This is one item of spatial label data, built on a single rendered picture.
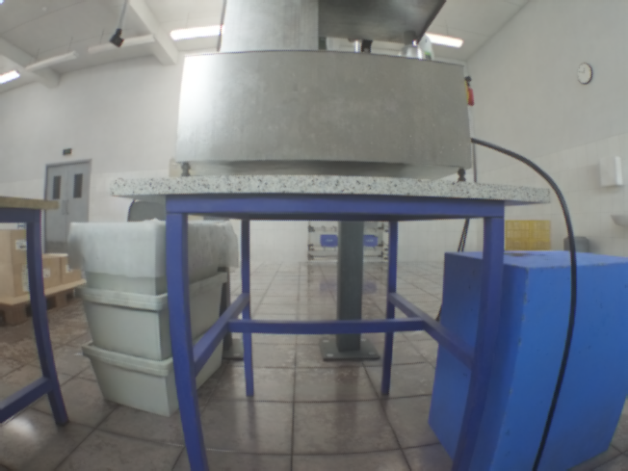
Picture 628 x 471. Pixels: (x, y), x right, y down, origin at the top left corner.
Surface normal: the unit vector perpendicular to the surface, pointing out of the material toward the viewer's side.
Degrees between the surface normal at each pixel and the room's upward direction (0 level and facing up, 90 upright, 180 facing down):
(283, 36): 90
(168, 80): 90
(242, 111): 90
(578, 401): 90
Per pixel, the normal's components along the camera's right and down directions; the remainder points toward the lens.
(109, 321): -0.11, 0.13
